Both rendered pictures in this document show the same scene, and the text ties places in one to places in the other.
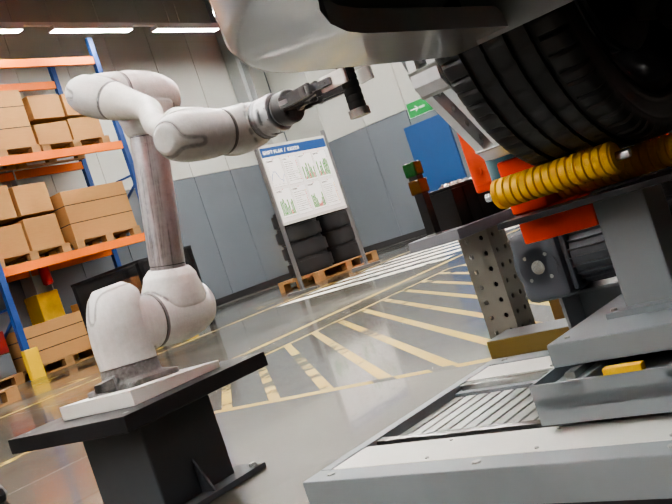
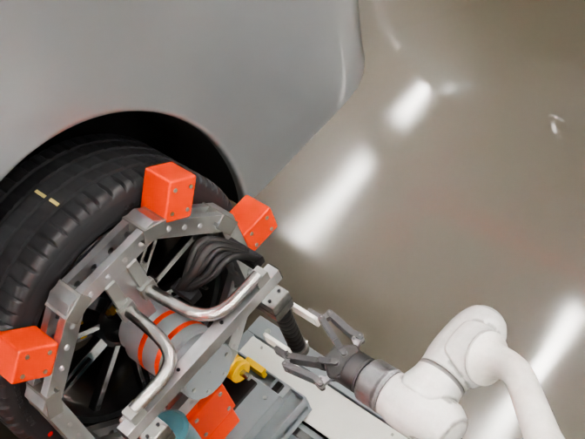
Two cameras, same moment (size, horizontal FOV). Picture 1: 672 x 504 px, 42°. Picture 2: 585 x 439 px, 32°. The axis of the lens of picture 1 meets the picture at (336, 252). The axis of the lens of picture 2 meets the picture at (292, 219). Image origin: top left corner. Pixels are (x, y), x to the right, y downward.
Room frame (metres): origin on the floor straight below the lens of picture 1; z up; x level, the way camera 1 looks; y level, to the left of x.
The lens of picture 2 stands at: (2.85, 0.28, 2.52)
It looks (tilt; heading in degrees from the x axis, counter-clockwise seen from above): 50 degrees down; 197
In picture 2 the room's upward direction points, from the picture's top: 21 degrees counter-clockwise
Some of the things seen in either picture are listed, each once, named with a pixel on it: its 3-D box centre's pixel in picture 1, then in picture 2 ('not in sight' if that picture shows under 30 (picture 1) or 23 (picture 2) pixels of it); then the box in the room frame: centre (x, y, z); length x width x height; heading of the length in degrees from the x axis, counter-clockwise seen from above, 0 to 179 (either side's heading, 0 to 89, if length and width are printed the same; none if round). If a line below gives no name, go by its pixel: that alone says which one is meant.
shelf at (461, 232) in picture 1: (472, 226); not in sight; (2.53, -0.40, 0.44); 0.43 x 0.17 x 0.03; 139
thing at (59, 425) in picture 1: (156, 447); not in sight; (2.31, 0.62, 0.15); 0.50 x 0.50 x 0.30; 53
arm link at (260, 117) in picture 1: (272, 114); (377, 384); (1.91, 0.04, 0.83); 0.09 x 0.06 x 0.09; 139
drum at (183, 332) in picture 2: not in sight; (174, 347); (1.79, -0.37, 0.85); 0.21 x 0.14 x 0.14; 49
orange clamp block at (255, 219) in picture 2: not in sight; (249, 224); (1.50, -0.22, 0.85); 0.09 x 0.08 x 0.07; 139
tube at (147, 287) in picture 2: not in sight; (197, 273); (1.75, -0.27, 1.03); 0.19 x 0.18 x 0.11; 49
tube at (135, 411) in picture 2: not in sight; (124, 349); (1.90, -0.40, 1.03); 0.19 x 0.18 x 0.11; 49
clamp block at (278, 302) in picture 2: not in sight; (266, 296); (1.75, -0.16, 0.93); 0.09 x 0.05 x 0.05; 49
